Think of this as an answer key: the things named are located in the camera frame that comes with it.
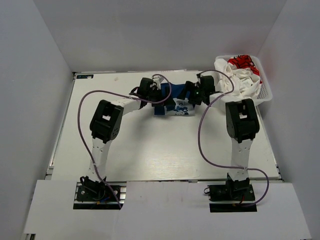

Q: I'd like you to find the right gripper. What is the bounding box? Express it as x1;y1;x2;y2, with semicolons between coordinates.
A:
177;81;205;106

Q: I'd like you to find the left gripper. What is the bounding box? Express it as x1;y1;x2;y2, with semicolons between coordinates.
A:
147;86;176;107

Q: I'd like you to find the blue t shirt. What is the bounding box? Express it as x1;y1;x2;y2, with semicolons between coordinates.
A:
153;83;195;117

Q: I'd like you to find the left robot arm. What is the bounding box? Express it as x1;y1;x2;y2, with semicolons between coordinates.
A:
86;74;172;200

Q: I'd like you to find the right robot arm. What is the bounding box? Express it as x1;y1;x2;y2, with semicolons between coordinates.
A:
177;72;260;200

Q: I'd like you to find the red printed white t shirt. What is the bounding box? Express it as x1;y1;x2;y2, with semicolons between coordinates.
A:
227;54;263;84

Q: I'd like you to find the white plastic basket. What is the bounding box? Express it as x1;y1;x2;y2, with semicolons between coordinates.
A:
215;55;273;106

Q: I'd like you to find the blue table label sticker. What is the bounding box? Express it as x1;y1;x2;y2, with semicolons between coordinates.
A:
76;74;94;79

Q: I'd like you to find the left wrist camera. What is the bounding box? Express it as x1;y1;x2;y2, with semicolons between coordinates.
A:
152;75;164;89

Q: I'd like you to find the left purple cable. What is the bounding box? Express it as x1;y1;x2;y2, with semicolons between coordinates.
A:
78;74;172;210

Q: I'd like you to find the purple cable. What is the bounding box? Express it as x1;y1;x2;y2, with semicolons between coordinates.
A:
196;69;270;206
78;74;172;210

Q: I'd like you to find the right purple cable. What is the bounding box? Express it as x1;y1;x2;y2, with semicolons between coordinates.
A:
196;69;270;206

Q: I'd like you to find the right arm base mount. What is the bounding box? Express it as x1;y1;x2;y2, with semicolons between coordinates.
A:
203;184;257;213

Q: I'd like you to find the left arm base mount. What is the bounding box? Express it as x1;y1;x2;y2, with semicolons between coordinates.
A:
73;176;127;210

